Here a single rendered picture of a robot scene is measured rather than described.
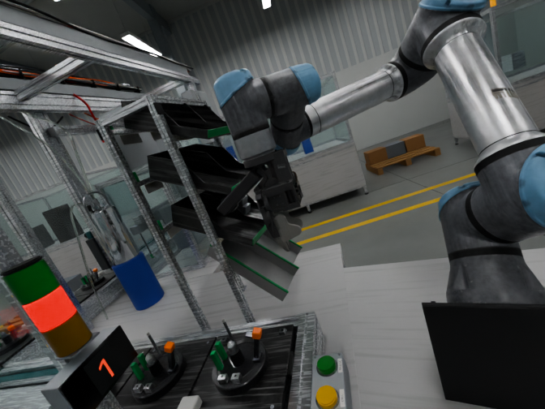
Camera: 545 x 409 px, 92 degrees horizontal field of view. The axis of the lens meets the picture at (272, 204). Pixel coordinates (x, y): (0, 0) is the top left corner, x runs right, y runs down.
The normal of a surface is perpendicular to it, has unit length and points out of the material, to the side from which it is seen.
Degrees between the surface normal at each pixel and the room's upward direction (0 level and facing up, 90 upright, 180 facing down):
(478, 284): 33
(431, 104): 90
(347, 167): 90
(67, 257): 90
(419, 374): 0
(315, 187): 90
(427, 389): 0
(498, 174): 69
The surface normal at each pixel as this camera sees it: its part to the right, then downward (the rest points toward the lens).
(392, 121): -0.04, 0.27
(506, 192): -1.00, 0.04
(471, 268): -0.80, -0.51
